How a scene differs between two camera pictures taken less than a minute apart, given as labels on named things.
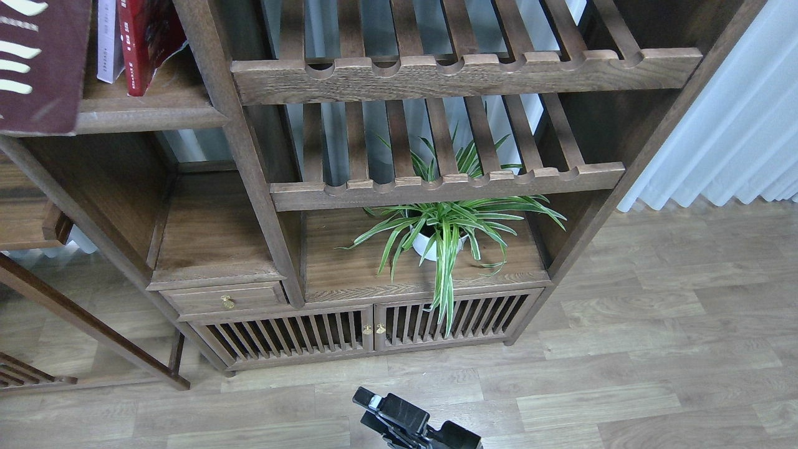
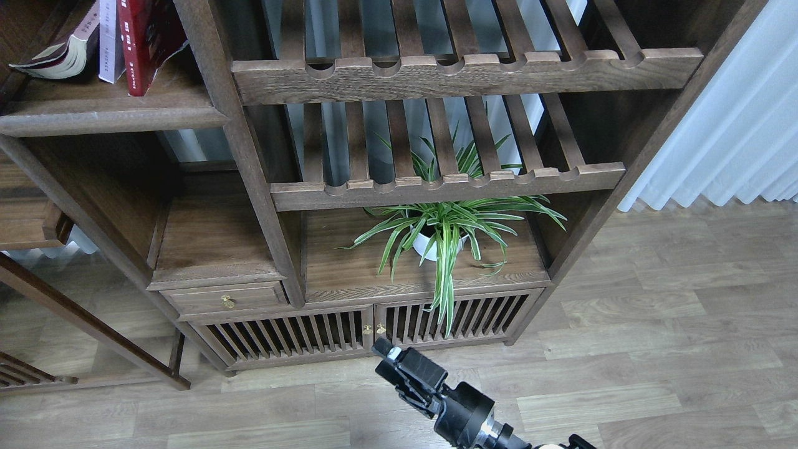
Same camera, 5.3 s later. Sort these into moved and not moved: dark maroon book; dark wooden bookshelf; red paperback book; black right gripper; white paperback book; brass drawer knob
Moved: dark maroon book; black right gripper
Not moved: white paperback book; brass drawer knob; dark wooden bookshelf; red paperback book
